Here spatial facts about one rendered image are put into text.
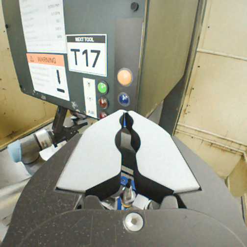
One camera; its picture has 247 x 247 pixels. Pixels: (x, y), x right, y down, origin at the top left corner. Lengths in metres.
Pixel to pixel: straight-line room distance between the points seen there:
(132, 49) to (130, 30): 0.03
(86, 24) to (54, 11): 0.09
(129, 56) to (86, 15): 0.11
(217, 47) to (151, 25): 1.03
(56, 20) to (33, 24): 0.08
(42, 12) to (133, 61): 0.24
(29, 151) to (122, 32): 0.50
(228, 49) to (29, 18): 1.16
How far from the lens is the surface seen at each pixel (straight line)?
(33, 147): 0.59
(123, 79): 0.24
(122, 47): 0.24
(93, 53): 0.28
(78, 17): 0.30
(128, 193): 0.58
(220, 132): 1.43
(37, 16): 0.40
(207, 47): 1.24
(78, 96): 0.34
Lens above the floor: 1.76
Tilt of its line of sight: 33 degrees down
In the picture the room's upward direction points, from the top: 3 degrees clockwise
